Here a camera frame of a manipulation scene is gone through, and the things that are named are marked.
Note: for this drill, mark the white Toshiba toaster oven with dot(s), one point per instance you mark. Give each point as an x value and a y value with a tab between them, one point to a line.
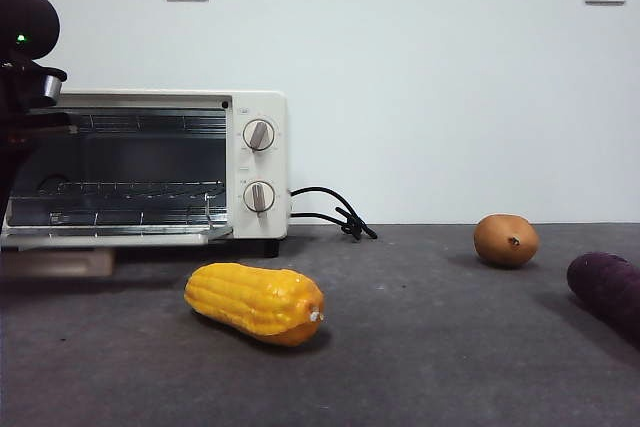
260	167

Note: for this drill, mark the yellow corn cob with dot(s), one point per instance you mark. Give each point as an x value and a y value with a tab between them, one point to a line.
252	303

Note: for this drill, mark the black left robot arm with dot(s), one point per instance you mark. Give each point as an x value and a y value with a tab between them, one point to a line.
25	22

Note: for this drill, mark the brown potato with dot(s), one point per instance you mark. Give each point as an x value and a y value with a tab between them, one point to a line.
504	242

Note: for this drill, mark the purple sweet potato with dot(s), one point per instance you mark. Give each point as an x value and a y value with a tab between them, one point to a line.
609	292

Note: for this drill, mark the oven knob with beige grip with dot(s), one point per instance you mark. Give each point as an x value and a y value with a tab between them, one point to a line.
258	196
258	135

